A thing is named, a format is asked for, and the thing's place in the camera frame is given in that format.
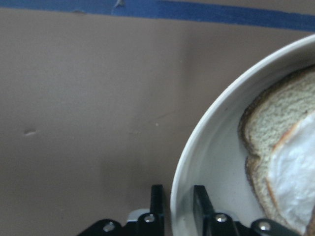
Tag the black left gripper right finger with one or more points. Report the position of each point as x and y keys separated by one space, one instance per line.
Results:
x=209 y=222

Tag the white round plate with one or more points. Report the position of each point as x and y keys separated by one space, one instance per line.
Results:
x=214 y=155

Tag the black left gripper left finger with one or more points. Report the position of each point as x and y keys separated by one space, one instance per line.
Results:
x=152 y=223

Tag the toast with fried egg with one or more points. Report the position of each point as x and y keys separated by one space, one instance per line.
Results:
x=278 y=131

